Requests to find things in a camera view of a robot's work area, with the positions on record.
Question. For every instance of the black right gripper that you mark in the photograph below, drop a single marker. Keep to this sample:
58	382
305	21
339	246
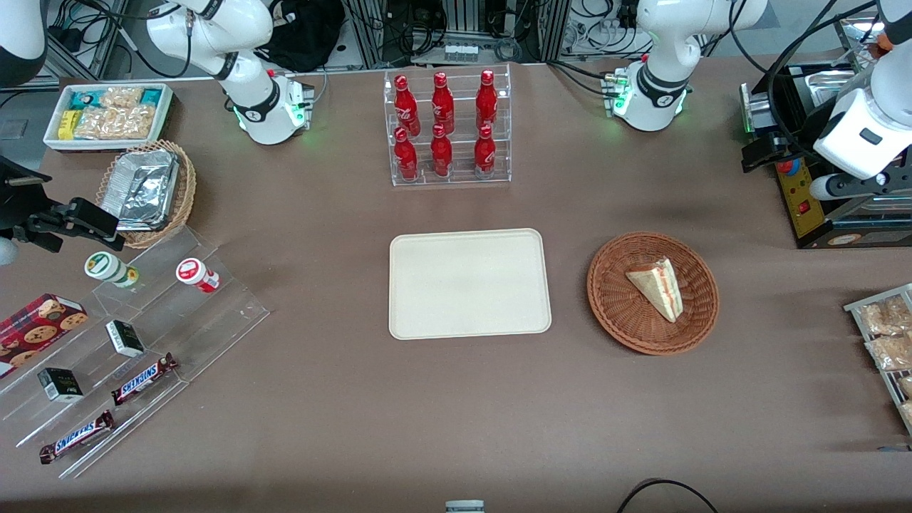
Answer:
20	199

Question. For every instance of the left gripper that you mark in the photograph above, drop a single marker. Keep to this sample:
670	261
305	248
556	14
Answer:
792	140

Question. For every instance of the triangular sandwich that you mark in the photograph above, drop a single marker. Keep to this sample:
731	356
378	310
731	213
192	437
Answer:
659	285

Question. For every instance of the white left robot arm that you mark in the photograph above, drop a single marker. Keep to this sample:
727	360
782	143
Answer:
659	85

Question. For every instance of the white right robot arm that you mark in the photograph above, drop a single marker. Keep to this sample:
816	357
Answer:
260	107

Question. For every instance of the aluminium foil tray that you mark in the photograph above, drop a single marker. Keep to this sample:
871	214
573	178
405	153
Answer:
139	189

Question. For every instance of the oval tan wicker basket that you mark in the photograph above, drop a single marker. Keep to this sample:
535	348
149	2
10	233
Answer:
187	192

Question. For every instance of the round brown wicker basket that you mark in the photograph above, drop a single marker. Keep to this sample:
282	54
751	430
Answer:
620	313

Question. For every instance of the cream rectangular tray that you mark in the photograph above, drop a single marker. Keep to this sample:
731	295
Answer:
470	285

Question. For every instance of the white bottle green lid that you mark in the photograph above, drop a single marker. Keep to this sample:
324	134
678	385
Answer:
107	267

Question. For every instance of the black yellow counter appliance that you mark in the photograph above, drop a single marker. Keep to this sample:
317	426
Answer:
801	206

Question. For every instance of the large rice cracker bag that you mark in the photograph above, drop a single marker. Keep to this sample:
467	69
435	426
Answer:
114	125

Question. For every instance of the yellow snack pack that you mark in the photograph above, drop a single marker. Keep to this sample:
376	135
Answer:
68	125

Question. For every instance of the white bottle red lid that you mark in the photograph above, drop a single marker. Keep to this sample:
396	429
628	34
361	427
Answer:
194	273

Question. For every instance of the red cookie box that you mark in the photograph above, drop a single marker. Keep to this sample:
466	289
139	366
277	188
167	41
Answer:
35	328

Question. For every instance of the teal snack pack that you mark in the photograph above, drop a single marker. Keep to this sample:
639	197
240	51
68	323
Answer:
152	97
85	100

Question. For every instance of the small black box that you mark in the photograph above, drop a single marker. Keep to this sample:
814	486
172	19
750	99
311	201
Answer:
60	385
125	338

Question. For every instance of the small rice cracker bag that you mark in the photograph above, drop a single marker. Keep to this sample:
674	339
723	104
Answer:
122	96

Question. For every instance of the clear bagged pastry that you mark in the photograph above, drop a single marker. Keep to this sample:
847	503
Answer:
890	353
906	387
883	317
907	413

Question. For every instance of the white plastic snack bin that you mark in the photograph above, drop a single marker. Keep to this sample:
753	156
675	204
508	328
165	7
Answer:
165	107

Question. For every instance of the clear acrylic stepped shelf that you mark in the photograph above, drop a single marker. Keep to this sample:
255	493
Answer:
199	328

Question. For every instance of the snickers chocolate bar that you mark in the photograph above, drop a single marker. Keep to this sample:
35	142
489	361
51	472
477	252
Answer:
77	437
142	380

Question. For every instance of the black bag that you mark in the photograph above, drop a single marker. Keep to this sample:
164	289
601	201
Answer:
306	35

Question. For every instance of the red cola bottle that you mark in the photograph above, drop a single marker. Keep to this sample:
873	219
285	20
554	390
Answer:
486	100
442	103
407	107
406	157
441	153
484	153

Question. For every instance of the clear acrylic bottle rack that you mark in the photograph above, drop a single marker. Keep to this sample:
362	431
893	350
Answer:
456	178

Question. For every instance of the white power strip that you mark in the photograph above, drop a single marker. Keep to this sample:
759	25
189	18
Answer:
460	52

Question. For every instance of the grey metal bracket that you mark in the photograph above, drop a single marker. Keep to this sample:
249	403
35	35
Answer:
464	506

